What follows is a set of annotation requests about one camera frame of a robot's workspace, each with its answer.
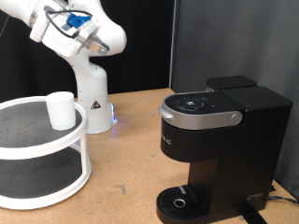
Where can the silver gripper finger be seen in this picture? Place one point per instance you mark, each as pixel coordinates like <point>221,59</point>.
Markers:
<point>98,50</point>
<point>99,39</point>

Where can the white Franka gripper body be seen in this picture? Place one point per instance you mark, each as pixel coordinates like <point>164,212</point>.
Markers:
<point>59,43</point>

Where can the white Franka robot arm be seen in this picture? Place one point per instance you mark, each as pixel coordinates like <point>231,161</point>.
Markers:
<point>93,87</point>

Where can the black Keurig coffee machine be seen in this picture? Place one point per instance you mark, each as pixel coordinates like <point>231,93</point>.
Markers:
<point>243,161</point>

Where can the black backdrop curtain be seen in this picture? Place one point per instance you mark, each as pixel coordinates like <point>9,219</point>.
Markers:
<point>146,46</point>

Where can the white mug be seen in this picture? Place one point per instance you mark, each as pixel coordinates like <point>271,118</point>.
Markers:
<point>60,112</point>

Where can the white two-tier turntable shelf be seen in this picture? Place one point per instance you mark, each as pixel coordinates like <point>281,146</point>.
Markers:
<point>46,146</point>

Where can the grey partition panel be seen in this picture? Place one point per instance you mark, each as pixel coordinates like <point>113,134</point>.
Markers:
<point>218,37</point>

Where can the grey tape strip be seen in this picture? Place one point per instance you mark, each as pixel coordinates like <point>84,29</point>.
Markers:
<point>182,190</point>

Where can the black drip tray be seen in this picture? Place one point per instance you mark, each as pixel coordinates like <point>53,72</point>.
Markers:
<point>168,202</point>

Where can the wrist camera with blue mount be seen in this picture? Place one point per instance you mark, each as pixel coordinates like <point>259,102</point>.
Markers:
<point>78,19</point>

